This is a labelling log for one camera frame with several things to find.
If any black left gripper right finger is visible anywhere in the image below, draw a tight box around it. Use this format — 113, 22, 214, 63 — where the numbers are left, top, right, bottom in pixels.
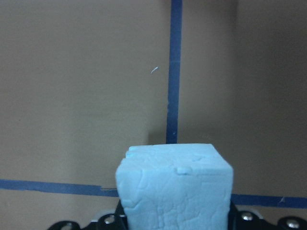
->
227, 203, 307, 230

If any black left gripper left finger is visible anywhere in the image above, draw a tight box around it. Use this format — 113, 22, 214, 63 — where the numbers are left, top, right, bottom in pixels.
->
48, 214, 128, 230

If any light blue foam block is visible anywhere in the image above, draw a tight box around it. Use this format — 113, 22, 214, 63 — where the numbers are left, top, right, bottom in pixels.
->
115, 144, 234, 230

